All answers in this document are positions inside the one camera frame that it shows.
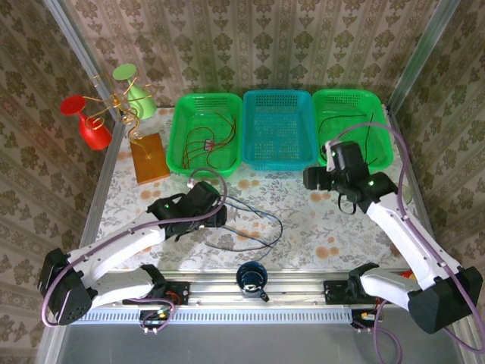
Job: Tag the light green plastic goblet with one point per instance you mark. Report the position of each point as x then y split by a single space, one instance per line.
142 102

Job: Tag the aluminium table side rail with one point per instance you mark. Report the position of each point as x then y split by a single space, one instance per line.
402 151
96 197

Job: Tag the red plastic goblet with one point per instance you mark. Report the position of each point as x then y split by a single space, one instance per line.
92 134

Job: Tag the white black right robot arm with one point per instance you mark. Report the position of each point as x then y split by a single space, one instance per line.
398 235

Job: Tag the small red object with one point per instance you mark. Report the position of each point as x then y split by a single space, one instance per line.
409 275

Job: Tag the translucent green plastic cup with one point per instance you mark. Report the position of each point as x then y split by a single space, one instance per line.
408 195

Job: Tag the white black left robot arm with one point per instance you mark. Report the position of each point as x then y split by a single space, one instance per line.
125 242

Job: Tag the aluminium frame post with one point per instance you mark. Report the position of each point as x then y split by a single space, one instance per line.
432 38
74 38

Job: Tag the green perforated basket with label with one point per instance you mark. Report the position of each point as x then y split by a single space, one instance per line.
182 110

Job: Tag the grey metal panel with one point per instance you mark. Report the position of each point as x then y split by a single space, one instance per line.
246 345

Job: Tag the dark blue mug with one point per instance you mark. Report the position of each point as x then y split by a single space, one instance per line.
252 280

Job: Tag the blue perforated plastic basket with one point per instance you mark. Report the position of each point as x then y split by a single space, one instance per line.
280 113

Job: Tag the black connector block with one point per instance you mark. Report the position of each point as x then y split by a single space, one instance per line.
151 317
360 322

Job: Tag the green perforated plastic basket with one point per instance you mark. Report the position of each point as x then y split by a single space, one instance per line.
352 102

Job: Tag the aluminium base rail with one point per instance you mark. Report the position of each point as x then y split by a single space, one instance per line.
212 288

